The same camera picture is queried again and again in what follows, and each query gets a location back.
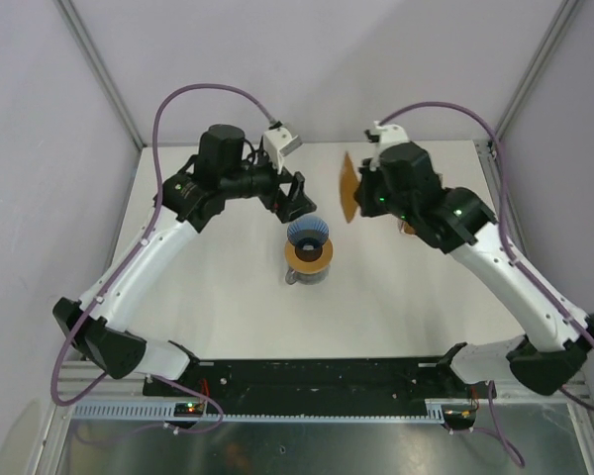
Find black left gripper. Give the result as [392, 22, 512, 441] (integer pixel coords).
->
[221, 145, 315, 223]

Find brown paper coffee filter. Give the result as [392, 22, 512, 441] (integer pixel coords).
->
[339, 152, 360, 223]

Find round wooden dripper holder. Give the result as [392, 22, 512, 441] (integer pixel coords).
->
[284, 239, 334, 275]

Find grey glass carafe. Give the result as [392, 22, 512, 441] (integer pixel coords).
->
[284, 266, 331, 285]

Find orange coffee filter box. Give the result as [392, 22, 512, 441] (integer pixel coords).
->
[400, 221, 416, 236]

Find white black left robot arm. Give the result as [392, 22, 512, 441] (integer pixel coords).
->
[52, 125, 317, 396]

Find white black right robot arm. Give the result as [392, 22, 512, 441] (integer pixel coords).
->
[340, 142, 594, 397]

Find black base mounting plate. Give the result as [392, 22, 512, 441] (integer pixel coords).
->
[143, 354, 498, 417]

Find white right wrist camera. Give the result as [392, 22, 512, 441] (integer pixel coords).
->
[364, 121, 410, 150]

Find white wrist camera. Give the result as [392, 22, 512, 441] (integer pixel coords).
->
[364, 121, 410, 150]
[262, 122, 303, 174]

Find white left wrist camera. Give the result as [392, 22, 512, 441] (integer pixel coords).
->
[262, 122, 303, 174]

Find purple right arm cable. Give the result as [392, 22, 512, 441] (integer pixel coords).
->
[378, 101, 594, 469]

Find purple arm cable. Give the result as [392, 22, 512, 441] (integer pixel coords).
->
[378, 101, 594, 469]
[51, 83, 281, 444]

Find aluminium frame post right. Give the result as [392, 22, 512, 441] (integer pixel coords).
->
[496, 0, 584, 141]

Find aluminium frame post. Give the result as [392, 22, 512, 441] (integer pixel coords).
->
[496, 0, 584, 141]
[53, 0, 146, 151]

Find aluminium frame post left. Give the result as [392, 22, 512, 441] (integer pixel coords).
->
[53, 0, 146, 151]

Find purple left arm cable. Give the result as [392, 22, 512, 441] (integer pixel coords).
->
[51, 83, 281, 444]

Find grey slotted cable duct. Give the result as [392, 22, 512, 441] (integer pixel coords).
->
[72, 399, 445, 424]

